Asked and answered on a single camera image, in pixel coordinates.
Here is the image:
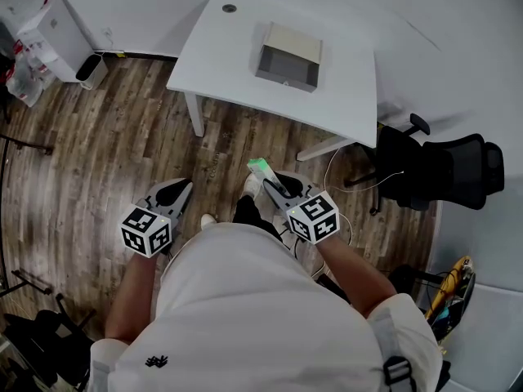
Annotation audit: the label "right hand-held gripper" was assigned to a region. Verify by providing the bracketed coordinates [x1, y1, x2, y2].
[262, 170, 342, 246]

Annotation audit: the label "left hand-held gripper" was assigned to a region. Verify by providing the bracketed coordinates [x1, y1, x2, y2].
[119, 179, 194, 259]

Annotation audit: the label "small green white package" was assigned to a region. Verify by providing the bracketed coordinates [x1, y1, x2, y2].
[247, 157, 287, 194]

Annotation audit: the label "grey box container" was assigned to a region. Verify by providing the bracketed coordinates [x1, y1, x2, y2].
[254, 21, 324, 95]

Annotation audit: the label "person's right forearm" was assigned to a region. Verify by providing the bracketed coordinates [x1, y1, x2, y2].
[315, 234, 398, 319]

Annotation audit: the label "person's left forearm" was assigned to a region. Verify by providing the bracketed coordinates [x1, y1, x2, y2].
[105, 250, 159, 345]

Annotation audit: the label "person's black trousers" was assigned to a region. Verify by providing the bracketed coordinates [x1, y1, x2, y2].
[231, 194, 284, 243]

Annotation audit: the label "person's white shirt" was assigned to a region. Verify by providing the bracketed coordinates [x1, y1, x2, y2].
[87, 221, 445, 392]

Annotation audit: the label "white bin with black liner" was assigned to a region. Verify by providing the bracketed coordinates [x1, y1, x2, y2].
[75, 52, 110, 91]

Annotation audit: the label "white table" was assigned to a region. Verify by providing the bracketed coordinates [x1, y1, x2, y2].
[166, 0, 379, 163]

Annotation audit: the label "black office chair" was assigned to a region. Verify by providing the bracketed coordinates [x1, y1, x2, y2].
[344, 113, 506, 216]

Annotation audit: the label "yellow tool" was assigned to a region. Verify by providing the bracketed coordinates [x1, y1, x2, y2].
[423, 254, 477, 345]

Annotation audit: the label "pile of clear plastic bags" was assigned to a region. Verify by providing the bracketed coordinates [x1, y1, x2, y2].
[0, 0, 58, 109]

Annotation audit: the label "black equipment stand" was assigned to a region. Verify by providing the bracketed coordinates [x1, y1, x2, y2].
[0, 292, 98, 392]

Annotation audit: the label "white cabinet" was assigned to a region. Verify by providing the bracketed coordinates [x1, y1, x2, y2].
[16, 0, 96, 84]

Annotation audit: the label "white floor cable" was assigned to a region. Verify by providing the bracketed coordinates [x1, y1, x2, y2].
[323, 145, 405, 198]

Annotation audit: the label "grey strap with black buckle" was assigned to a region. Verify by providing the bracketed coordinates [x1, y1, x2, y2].
[366, 307, 418, 392]

